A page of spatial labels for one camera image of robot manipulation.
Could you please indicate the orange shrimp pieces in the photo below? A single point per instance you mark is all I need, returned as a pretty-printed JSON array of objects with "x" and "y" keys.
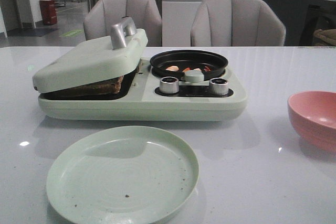
[{"x": 175, "y": 68}]

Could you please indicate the bread slice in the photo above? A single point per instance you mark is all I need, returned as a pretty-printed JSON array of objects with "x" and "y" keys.
[{"x": 110, "y": 86}]

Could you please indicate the mint green sandwich maker lid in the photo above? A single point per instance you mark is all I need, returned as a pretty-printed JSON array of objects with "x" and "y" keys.
[{"x": 91, "y": 61}]

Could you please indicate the pink bowl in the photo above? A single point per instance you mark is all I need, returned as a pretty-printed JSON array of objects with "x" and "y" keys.
[{"x": 312, "y": 115}]

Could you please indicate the mint green breakfast maker base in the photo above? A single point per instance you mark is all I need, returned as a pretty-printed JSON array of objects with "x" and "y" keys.
[{"x": 140, "y": 99}]

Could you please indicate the left silver control knob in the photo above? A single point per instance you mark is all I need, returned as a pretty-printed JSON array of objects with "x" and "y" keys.
[{"x": 169, "y": 85}]

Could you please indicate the silver control knob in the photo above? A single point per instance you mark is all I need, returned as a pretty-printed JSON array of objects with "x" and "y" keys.
[
  {"x": 218, "y": 86},
  {"x": 169, "y": 85}
]

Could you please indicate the black round frying pan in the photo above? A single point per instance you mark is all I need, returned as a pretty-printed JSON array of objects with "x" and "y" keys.
[{"x": 188, "y": 58}]

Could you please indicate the right silver control knob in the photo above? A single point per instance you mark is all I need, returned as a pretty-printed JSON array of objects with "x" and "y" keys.
[{"x": 218, "y": 86}]

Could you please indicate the mint green round plate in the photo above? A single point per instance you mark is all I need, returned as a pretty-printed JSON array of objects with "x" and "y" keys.
[{"x": 129, "y": 174}]

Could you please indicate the right grey upholstered chair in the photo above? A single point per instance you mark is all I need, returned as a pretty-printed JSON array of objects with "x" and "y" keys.
[{"x": 223, "y": 23}]

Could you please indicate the grey upholstered chair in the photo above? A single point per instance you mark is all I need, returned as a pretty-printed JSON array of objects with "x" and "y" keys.
[
  {"x": 223, "y": 23},
  {"x": 106, "y": 13}
]

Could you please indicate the left grey upholstered chair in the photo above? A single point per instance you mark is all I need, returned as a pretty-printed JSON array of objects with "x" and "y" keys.
[{"x": 106, "y": 13}]

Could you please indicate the white refrigerator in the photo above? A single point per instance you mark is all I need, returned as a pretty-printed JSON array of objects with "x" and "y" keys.
[{"x": 177, "y": 20}]

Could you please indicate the red trash bin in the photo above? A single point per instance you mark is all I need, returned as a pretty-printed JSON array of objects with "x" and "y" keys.
[{"x": 48, "y": 12}]

